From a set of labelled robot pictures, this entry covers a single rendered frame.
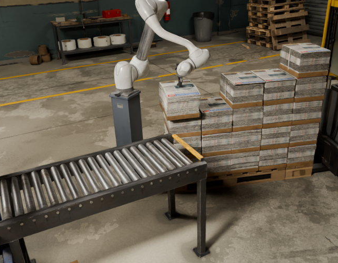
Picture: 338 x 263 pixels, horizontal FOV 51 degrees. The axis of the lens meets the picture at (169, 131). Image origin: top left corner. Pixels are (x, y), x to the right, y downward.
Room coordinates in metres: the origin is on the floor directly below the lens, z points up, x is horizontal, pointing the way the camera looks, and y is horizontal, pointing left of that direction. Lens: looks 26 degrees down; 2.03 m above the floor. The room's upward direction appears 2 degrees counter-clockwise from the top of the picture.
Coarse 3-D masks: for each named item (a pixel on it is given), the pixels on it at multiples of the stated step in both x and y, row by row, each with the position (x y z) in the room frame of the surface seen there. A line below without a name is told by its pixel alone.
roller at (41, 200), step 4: (32, 172) 2.02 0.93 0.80; (36, 172) 2.03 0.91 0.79; (32, 176) 1.97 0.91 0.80; (36, 176) 1.97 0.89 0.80; (32, 180) 1.94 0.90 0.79; (36, 180) 1.92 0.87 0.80; (36, 184) 1.87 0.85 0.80; (40, 184) 1.88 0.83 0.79; (36, 188) 1.83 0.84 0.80; (40, 188) 1.83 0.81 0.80; (36, 192) 1.80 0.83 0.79; (40, 192) 1.79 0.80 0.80; (36, 196) 1.77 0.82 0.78; (40, 196) 1.74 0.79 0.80; (44, 196) 1.76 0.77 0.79; (40, 200) 1.70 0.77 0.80; (44, 200) 1.71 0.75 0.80; (40, 204) 1.67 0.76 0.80; (44, 204) 1.67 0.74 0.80; (40, 208) 1.64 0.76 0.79
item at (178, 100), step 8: (168, 88) 2.85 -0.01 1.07; (176, 88) 2.85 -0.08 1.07; (184, 88) 2.85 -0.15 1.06; (192, 88) 2.84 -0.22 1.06; (168, 96) 2.71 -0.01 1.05; (176, 96) 2.71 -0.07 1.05; (184, 96) 2.72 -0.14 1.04; (192, 96) 2.73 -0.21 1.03; (200, 96) 2.75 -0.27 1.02; (168, 104) 2.71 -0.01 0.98; (176, 104) 2.73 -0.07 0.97; (184, 104) 2.74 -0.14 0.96; (192, 104) 2.75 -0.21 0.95; (168, 112) 2.72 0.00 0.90; (176, 112) 2.74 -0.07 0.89; (184, 112) 2.75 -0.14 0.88; (192, 112) 2.76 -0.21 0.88
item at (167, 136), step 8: (160, 136) 2.48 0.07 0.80; (168, 136) 2.48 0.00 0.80; (128, 144) 2.37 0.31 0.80; (136, 144) 2.37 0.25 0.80; (144, 144) 2.39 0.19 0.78; (96, 152) 2.26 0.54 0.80; (104, 152) 2.25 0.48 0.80; (112, 152) 2.28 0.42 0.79; (120, 152) 2.30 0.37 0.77; (64, 160) 2.16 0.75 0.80; (72, 160) 2.16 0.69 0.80; (96, 160) 2.22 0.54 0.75; (32, 168) 2.08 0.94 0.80; (40, 168) 2.07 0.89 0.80; (48, 168) 2.08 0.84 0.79; (80, 168) 2.17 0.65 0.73; (0, 176) 1.99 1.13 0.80; (8, 176) 1.98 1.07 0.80; (16, 176) 1.99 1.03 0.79; (40, 176) 2.05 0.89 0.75; (8, 184) 1.96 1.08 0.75; (32, 184) 2.03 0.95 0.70
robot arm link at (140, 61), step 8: (160, 0) 2.97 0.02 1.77; (160, 8) 2.93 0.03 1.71; (160, 16) 2.97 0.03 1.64; (144, 32) 3.02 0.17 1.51; (152, 32) 3.02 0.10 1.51; (144, 40) 3.03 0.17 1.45; (144, 48) 3.04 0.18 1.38; (136, 56) 3.10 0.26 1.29; (144, 56) 3.07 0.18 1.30; (136, 64) 3.06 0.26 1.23; (144, 64) 3.07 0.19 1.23; (144, 72) 3.10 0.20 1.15
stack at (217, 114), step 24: (192, 120) 2.84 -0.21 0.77; (216, 120) 2.89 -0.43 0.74; (240, 120) 2.91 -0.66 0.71; (264, 120) 2.95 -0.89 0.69; (288, 120) 2.99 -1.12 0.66; (192, 144) 2.85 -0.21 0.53; (216, 144) 2.88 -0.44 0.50; (240, 144) 2.92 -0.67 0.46; (264, 144) 2.95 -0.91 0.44; (216, 168) 2.88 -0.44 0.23; (240, 168) 2.92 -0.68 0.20
